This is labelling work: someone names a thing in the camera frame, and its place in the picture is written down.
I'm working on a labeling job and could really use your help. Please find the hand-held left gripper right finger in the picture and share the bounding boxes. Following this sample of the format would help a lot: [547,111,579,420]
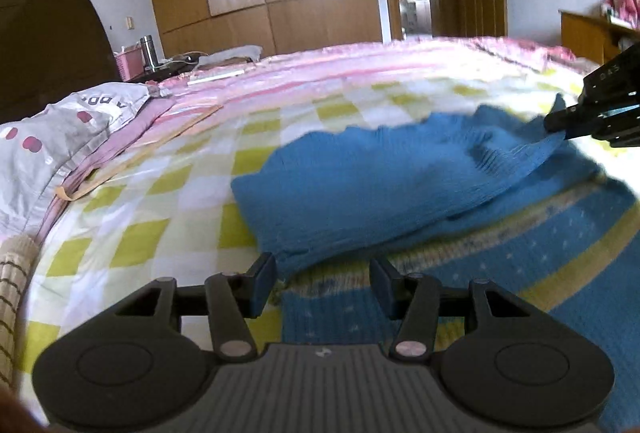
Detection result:
[369,256,531,360]

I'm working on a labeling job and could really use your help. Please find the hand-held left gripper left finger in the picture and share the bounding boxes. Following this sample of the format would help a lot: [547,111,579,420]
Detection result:
[115,253,277,360]

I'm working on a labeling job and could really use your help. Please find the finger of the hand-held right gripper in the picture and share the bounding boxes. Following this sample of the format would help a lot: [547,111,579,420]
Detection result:
[544,104,603,140]

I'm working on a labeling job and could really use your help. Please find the blue knitted sweater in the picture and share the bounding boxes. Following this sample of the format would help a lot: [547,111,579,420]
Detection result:
[231,93,640,433]

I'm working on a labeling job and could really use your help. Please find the wooden side cabinet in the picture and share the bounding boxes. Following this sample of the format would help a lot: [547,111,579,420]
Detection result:
[559,9,640,67]

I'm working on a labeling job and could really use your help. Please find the checked pink-edged bed sheet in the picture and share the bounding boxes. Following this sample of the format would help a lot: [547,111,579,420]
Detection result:
[15,36,640,394]

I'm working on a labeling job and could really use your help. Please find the white flat strip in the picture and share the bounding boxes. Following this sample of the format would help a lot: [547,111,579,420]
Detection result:
[187,68,247,86]

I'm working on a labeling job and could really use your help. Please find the grey cloth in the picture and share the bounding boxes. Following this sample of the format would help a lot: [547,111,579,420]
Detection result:
[197,44,263,67]

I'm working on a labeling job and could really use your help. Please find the woven straw mat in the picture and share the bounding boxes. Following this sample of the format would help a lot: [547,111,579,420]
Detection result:
[0,235,41,394]

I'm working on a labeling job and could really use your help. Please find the grey pillow with pink dots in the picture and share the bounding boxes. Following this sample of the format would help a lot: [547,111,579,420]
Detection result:
[0,80,171,239]

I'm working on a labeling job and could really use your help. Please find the pink storage box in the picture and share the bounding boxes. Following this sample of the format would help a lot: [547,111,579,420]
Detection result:
[114,44,148,80]

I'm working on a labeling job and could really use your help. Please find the steel thermos bottle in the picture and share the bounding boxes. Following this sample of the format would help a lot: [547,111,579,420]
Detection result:
[140,34,157,67]

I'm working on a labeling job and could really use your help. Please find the dark wooden headboard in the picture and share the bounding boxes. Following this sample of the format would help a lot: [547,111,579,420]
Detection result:
[0,0,123,126]

